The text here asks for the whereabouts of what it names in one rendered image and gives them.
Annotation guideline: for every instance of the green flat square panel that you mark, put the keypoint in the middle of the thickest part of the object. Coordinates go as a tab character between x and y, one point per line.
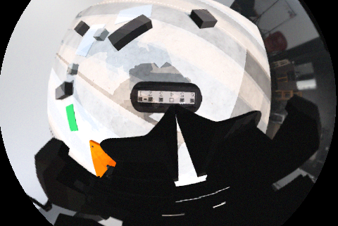
71	118

